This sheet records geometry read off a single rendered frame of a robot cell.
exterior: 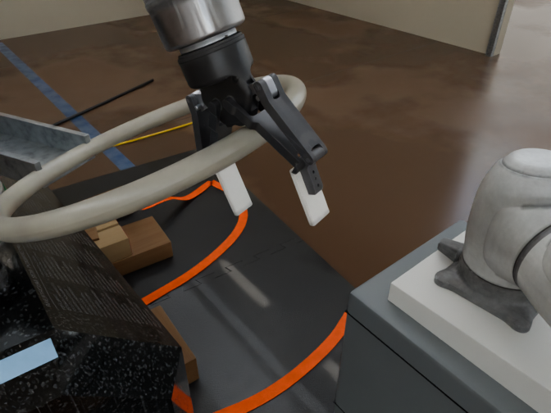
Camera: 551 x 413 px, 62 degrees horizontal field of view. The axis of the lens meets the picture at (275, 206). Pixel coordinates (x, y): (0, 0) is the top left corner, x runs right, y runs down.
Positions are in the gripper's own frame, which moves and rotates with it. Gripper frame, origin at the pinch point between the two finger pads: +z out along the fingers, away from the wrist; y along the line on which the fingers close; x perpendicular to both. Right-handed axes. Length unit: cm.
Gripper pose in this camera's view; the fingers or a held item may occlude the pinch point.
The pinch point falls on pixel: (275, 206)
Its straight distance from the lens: 56.4
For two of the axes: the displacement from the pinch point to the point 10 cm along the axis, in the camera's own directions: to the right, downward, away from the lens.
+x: -6.5, 5.2, -5.5
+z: 3.5, 8.5, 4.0
